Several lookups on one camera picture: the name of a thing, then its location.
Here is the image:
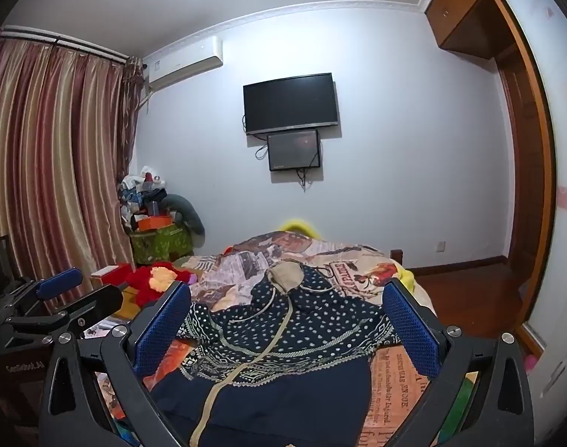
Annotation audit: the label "navy patterned garment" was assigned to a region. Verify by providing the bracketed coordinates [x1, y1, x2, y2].
[151, 262, 399, 446]

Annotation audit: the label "red white box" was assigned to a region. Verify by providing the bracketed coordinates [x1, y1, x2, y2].
[89, 263, 132, 286]

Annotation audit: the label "red plush toy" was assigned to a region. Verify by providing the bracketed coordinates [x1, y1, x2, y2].
[122, 261, 193, 308]

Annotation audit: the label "green storage box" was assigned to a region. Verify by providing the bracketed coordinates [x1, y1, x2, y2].
[129, 224, 194, 265]

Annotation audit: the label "printed newspaper bedspread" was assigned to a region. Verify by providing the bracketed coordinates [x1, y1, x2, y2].
[94, 229, 481, 447]

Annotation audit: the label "orange box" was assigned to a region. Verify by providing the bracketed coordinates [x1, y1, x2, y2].
[137, 215, 173, 232]

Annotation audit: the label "pile of clutter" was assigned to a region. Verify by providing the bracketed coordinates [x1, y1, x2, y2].
[118, 165, 167, 232]

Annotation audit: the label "grey neck pillow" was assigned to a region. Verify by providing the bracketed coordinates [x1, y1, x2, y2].
[160, 194, 206, 248]

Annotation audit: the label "striped red gold curtain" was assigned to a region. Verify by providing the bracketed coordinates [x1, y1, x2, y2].
[0, 38, 144, 279]

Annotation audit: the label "yellow pillow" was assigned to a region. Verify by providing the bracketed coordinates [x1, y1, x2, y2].
[278, 218, 321, 239]

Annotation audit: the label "white air conditioner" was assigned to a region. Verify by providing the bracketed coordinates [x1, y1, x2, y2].
[147, 37, 223, 91]

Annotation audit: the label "small black wall monitor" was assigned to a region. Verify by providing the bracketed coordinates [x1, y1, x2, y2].
[267, 129, 321, 172]

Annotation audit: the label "large black wall television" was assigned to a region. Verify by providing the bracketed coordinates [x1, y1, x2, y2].
[243, 73, 339, 135]

